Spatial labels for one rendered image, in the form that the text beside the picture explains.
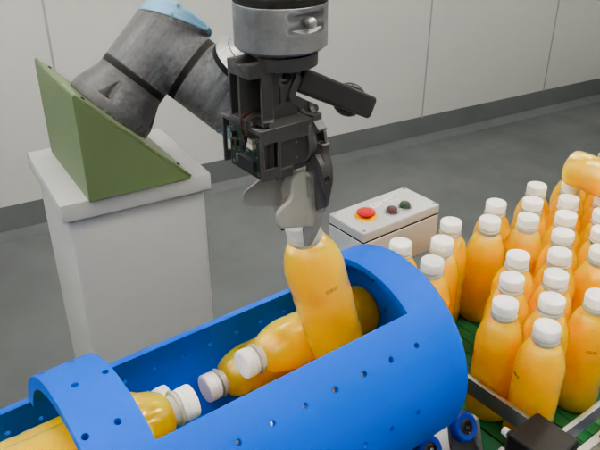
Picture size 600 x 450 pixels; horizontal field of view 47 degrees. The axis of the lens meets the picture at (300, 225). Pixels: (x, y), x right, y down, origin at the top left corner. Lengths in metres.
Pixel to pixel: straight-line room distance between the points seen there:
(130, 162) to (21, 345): 1.65
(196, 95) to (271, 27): 0.84
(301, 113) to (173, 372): 0.44
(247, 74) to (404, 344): 0.38
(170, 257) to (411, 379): 0.83
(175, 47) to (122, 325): 0.62
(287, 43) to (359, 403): 0.40
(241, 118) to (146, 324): 1.02
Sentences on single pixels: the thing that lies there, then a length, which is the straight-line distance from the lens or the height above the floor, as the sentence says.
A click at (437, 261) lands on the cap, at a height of 1.11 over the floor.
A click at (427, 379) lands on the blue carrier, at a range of 0.86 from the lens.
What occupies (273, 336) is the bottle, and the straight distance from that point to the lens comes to 0.90.
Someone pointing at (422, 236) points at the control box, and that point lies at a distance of 1.37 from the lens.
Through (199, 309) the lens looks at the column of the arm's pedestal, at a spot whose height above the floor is 0.75.
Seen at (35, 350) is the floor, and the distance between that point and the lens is 2.90.
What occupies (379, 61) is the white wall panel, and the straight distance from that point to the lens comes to 4.36.
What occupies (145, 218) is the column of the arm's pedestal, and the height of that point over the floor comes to 1.02.
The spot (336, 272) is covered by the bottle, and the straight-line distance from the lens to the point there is 0.78.
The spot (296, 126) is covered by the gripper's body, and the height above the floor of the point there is 1.47.
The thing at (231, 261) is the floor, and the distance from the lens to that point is 3.27.
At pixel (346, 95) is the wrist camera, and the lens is 0.72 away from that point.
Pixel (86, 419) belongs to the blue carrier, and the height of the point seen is 1.23.
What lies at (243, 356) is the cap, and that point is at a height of 1.14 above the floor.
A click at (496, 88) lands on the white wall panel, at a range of 5.12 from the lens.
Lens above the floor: 1.71
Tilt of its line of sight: 29 degrees down
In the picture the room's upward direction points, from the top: straight up
